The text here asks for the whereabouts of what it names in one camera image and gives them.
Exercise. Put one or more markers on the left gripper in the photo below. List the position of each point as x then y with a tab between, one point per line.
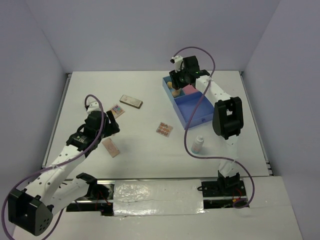
113	127

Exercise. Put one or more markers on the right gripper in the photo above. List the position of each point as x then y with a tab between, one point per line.
174	75

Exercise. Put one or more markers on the yellow makeup sponge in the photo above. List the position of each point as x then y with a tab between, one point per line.
169	84

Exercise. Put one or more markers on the beige makeup sponge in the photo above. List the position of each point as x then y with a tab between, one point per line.
176	93

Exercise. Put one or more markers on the pink rectangular palette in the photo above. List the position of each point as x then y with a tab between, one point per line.
111	147

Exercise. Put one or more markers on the glitter eyeshadow palette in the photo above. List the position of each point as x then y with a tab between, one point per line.
116	110

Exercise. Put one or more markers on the gold rectangular palette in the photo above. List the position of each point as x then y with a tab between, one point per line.
131	101

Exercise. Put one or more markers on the orange eyeshadow palette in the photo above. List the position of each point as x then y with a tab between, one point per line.
164	129

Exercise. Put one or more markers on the small white pink bottle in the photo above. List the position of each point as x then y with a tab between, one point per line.
197	144

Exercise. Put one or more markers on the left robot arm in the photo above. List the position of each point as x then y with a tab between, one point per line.
34	207

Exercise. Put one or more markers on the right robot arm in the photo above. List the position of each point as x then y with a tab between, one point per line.
227	119

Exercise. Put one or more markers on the three-compartment organizer tray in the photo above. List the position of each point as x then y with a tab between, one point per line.
184	105

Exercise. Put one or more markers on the silver foil tape strip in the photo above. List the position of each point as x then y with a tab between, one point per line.
157	198

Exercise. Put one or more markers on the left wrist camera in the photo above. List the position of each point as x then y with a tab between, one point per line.
93	106

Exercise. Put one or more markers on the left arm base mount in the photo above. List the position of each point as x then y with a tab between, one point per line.
99	197

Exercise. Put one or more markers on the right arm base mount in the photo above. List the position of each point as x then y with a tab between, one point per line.
224	192

